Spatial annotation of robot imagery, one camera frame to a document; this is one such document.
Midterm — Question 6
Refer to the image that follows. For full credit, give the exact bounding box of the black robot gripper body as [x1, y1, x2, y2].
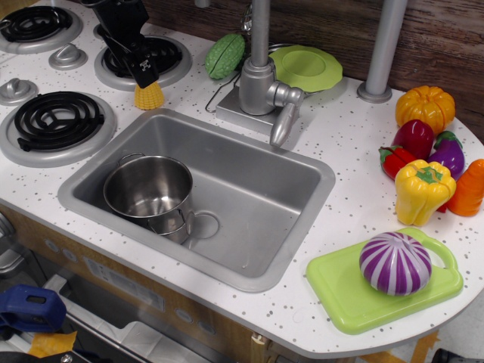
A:
[80, 0, 149, 61]

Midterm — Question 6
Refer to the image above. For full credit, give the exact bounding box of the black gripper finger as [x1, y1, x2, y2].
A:
[124, 49, 158, 88]

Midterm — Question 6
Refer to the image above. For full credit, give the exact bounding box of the yellow toy corn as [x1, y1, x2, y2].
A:
[134, 82, 165, 110]

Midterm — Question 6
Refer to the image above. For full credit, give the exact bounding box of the stainless steel pot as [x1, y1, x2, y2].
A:
[103, 153, 195, 244]

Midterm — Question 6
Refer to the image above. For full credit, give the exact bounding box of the grey toy sink basin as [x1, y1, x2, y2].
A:
[58, 109, 335, 293]

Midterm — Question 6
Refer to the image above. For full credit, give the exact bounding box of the back right stove burner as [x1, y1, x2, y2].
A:
[95, 36, 192, 92]

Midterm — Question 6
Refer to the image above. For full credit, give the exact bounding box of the stove burner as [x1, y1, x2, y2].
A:
[1, 5, 82, 54]
[95, 36, 192, 92]
[1, 92, 116, 168]

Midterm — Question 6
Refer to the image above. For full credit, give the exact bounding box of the upper silver stove knob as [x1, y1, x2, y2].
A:
[48, 43, 88, 70]

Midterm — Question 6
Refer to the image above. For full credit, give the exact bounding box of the silver stove knob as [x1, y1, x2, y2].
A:
[0, 78, 39, 106]
[48, 43, 88, 70]

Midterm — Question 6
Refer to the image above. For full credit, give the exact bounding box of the green toy bitter gourd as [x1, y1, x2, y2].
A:
[205, 33, 246, 79]

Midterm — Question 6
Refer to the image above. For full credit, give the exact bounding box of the back left stove burner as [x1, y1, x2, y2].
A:
[1, 5, 82, 54]

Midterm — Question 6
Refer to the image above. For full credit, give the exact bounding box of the front left stove burner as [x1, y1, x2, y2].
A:
[1, 92, 116, 168]

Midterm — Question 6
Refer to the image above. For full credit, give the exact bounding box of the silver toy faucet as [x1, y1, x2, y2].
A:
[216, 1, 305, 147]

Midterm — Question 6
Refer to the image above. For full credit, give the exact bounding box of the lower silver stove knob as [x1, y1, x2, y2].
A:
[0, 78, 39, 106]

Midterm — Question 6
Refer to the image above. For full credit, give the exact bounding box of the green toy plate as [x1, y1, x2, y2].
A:
[269, 45, 343, 93]

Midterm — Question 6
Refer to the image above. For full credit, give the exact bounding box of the grey support pole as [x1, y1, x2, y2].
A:
[357, 0, 408, 104]

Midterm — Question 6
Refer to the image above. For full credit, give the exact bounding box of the red toy chili pepper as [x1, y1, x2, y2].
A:
[379, 145, 417, 180]

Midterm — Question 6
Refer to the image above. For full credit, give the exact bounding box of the toy oven door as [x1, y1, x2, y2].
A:
[37, 241, 250, 363]

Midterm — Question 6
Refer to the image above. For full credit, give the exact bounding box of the blue clamp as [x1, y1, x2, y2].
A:
[1, 284, 67, 334]

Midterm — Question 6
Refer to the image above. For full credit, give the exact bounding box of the dark red toy vegetable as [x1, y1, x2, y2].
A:
[392, 119, 434, 160]

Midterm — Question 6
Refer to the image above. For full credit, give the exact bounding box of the orange toy pumpkin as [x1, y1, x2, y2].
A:
[395, 85, 456, 136]

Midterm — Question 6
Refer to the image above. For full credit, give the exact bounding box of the yellow toy bell pepper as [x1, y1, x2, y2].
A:
[395, 160, 457, 226]

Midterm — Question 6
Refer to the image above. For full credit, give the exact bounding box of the purple toy eggplant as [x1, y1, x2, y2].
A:
[427, 131, 465, 180]

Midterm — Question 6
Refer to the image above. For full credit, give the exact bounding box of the green toy cutting board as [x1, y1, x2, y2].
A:
[306, 228, 464, 334]

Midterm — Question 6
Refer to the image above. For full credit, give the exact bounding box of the purple striped toy onion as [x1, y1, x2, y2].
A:
[359, 231, 433, 296]

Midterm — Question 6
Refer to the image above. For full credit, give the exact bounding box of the orange toy carrot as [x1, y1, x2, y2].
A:
[446, 159, 483, 216]

